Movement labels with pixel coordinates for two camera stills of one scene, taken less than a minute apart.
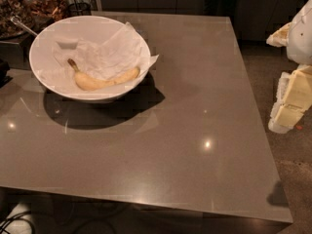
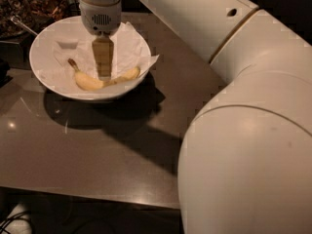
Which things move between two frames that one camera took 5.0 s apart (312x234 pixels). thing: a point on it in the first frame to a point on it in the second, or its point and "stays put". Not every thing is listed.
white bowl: x=90 y=58 stays put
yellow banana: x=88 y=84 stays put
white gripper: x=300 y=38 to x=99 y=19
